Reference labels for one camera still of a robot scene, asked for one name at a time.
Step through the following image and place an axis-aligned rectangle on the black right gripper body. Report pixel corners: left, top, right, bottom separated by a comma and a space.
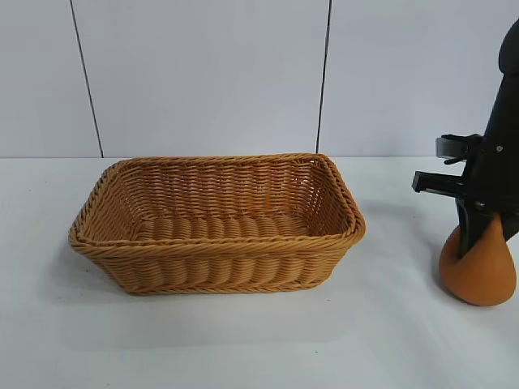
412, 72, 519, 230

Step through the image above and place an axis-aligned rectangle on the soft orange fruit toy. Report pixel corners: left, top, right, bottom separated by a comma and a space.
440, 218, 519, 308

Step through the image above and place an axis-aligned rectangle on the tan woven wicker basket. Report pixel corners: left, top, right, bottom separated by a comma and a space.
67, 152, 367, 297

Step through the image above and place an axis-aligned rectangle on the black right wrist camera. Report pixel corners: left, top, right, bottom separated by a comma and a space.
435, 135, 486, 164

